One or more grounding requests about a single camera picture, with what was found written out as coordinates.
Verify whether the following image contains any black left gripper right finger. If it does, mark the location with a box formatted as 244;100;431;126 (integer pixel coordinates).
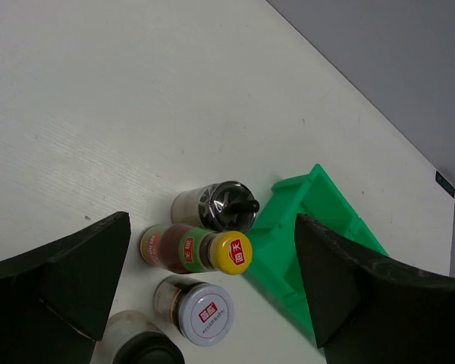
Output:
295;215;455;363

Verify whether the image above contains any black-lid pepper jar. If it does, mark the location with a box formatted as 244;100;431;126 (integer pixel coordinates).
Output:
100;310;185;364

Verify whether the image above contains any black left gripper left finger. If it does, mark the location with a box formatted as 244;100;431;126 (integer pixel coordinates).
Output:
0;212;131;363

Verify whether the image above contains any black-top shaker jar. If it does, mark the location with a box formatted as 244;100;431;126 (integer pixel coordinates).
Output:
171;180;260;233

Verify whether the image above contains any green three-compartment tray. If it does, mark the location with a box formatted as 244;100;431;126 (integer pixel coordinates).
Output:
243;164;387;347

